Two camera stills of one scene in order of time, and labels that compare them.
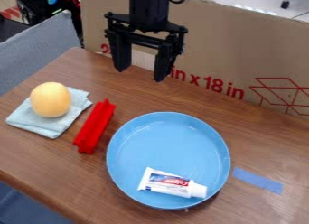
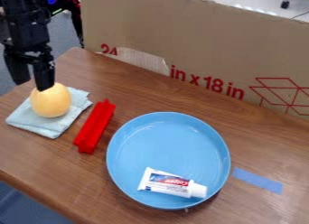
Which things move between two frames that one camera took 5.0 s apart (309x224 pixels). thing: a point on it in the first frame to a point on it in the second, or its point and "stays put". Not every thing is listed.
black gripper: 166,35 to 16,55
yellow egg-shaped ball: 51,99 stays put
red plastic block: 94,126 stays put
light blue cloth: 27,119 stays put
